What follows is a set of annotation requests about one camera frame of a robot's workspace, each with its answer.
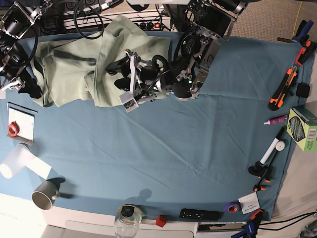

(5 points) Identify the blue table cloth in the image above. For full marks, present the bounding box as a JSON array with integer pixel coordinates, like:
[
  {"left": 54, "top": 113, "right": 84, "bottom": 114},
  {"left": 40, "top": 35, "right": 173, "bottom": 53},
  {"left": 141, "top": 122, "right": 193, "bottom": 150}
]
[{"left": 0, "top": 37, "right": 303, "bottom": 220}]

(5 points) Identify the purple tape roll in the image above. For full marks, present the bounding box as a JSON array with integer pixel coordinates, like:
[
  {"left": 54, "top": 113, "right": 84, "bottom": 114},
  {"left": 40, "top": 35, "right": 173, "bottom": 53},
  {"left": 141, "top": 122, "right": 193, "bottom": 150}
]
[{"left": 223, "top": 201, "right": 241, "bottom": 214}]

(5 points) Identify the white notepad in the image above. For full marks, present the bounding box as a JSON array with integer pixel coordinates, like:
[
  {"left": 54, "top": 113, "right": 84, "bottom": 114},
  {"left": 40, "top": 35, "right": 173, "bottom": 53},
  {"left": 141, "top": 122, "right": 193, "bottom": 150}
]
[{"left": 6, "top": 102, "right": 38, "bottom": 146}]

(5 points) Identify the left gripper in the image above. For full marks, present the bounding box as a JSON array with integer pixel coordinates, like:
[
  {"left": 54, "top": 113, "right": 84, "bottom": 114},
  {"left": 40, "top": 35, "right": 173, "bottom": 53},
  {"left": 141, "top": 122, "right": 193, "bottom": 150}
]
[{"left": 106, "top": 49, "right": 172, "bottom": 103}]

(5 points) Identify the blue orange spring clamp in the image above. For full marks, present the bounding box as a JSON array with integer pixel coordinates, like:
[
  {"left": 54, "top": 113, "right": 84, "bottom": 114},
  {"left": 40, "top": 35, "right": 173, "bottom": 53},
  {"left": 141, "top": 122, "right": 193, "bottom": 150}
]
[{"left": 231, "top": 209, "right": 264, "bottom": 238}]

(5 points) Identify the white round cap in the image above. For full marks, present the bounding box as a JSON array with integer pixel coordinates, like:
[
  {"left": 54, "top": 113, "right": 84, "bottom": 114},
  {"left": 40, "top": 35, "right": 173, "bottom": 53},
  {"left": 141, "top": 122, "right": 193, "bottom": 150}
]
[{"left": 275, "top": 140, "right": 285, "bottom": 151}]

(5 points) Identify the green cardboard box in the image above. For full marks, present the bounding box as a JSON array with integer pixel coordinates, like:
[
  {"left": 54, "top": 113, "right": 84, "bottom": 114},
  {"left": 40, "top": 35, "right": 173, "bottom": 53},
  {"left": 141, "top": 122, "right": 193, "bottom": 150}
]
[{"left": 287, "top": 105, "right": 317, "bottom": 152}]

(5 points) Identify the black power strip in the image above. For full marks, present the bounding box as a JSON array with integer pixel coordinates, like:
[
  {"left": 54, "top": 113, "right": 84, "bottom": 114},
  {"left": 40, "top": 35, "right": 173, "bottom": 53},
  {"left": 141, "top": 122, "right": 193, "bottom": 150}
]
[{"left": 134, "top": 21, "right": 163, "bottom": 31}]

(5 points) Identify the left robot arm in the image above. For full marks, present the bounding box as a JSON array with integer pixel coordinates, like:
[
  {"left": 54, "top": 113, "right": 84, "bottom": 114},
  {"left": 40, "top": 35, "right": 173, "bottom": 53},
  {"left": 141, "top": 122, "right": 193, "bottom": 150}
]
[{"left": 106, "top": 0, "right": 248, "bottom": 109}]

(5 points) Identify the black square box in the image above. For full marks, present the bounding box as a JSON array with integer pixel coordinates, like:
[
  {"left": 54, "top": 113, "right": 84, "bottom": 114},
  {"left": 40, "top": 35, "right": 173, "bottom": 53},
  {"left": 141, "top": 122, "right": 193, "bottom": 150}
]
[{"left": 296, "top": 83, "right": 310, "bottom": 98}]

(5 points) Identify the red cube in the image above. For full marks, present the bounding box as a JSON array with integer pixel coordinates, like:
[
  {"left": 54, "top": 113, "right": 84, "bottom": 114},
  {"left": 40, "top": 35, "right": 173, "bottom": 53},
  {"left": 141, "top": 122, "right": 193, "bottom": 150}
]
[{"left": 156, "top": 215, "right": 167, "bottom": 228}]

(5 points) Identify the white paper card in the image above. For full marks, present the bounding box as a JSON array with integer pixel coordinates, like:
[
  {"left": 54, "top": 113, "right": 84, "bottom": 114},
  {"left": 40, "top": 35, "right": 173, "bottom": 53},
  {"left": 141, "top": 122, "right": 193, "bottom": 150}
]
[{"left": 238, "top": 192, "right": 260, "bottom": 215}]

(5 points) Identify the orange black utility knife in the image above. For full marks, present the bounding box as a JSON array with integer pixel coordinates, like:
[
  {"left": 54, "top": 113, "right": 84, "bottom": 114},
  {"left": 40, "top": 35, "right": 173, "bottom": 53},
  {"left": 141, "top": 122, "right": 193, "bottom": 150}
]
[{"left": 268, "top": 65, "right": 298, "bottom": 111}]

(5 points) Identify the white black marker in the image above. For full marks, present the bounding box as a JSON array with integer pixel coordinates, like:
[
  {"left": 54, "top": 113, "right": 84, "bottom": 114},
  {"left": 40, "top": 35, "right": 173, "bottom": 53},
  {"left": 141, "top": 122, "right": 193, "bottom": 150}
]
[{"left": 260, "top": 127, "right": 285, "bottom": 165}]

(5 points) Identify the purple glue tube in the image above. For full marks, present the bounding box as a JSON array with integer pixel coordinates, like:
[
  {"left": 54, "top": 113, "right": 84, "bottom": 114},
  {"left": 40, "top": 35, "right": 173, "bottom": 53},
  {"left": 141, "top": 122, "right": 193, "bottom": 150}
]
[{"left": 264, "top": 114, "right": 288, "bottom": 125}]

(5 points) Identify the red tape roll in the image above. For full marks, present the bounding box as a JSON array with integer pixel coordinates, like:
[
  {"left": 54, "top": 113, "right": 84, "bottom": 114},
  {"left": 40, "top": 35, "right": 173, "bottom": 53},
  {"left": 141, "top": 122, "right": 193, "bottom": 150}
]
[{"left": 7, "top": 121, "right": 19, "bottom": 137}]

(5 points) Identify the black orange bar clamp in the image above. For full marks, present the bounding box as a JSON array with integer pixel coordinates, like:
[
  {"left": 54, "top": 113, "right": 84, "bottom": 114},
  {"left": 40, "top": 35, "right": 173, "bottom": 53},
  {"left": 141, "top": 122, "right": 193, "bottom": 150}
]
[{"left": 248, "top": 149, "right": 280, "bottom": 192}]

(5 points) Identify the blue black clamp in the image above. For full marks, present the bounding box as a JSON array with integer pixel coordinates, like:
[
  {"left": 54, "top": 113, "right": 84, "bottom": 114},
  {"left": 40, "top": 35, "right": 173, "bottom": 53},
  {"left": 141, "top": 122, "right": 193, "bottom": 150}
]
[{"left": 291, "top": 20, "right": 314, "bottom": 44}]

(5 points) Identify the yellow cable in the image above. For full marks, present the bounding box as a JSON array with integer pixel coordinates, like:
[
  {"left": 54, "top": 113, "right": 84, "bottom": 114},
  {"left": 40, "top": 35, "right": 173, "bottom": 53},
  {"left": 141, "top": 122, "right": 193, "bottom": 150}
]
[{"left": 292, "top": 0, "right": 304, "bottom": 38}]

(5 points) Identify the grey ceramic mug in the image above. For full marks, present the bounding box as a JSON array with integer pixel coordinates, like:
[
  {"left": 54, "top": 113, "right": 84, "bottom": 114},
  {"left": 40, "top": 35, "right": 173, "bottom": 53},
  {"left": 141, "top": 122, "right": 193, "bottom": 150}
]
[{"left": 31, "top": 180, "right": 60, "bottom": 210}]

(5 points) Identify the black remote control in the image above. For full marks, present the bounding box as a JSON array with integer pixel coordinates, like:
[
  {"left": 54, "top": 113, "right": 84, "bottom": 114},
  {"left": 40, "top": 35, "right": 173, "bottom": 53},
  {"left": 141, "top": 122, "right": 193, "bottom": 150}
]
[{"left": 179, "top": 208, "right": 224, "bottom": 221}]

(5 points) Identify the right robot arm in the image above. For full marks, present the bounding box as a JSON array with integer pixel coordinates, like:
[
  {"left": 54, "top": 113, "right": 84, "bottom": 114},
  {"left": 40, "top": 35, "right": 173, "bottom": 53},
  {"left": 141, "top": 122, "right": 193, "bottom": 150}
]
[{"left": 0, "top": 0, "right": 53, "bottom": 99}]

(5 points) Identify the clear glass jar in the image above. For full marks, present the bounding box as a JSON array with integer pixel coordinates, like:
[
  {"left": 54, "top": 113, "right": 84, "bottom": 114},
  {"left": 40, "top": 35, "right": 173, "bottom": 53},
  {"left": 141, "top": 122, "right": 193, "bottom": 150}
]
[{"left": 114, "top": 204, "right": 143, "bottom": 238}]

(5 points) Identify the light green T-shirt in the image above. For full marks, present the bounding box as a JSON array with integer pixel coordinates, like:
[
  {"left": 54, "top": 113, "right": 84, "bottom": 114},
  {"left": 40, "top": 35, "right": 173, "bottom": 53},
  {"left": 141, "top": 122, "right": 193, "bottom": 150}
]
[{"left": 31, "top": 15, "right": 171, "bottom": 107}]

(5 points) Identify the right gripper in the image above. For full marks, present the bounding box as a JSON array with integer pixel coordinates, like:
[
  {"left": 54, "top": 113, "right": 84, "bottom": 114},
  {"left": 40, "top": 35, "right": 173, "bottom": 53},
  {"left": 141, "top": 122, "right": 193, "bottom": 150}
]
[{"left": 0, "top": 66, "right": 42, "bottom": 99}]

